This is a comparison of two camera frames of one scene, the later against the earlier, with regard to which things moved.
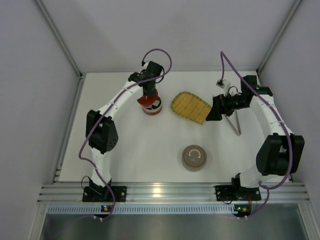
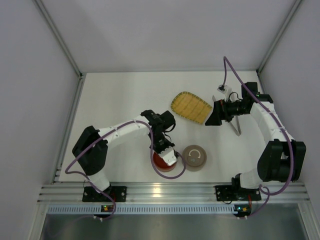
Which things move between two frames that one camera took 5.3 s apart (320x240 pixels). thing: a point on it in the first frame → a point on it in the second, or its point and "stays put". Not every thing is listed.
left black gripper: x=149 y=92 → x=160 y=144
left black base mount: x=103 y=194 stays put
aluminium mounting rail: x=173 y=192 stays put
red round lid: x=150 y=101 → x=161 y=164
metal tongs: x=226 y=119 stays put
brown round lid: x=194 y=158 stays put
